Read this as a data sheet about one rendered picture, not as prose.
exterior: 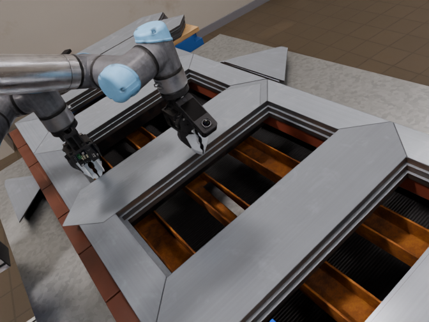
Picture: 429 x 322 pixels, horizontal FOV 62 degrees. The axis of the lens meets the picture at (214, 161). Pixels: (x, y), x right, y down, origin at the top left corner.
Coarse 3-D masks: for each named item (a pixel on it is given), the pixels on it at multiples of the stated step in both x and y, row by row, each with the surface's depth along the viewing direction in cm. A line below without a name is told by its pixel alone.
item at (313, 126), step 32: (96, 96) 157; (160, 96) 138; (96, 128) 128; (320, 128) 97; (192, 160) 102; (160, 192) 98; (384, 192) 78; (128, 224) 93; (352, 224) 75; (320, 256) 72; (288, 288) 69; (256, 320) 66
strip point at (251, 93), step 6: (258, 84) 118; (228, 90) 121; (234, 90) 120; (240, 90) 119; (246, 90) 118; (252, 90) 117; (258, 90) 116; (240, 96) 116; (246, 96) 115; (252, 96) 114; (258, 96) 113; (252, 102) 112; (258, 102) 111
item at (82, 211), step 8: (80, 192) 103; (80, 200) 101; (72, 208) 99; (80, 208) 98; (88, 208) 97; (72, 216) 97; (80, 216) 96; (88, 216) 95; (96, 216) 94; (80, 224) 94
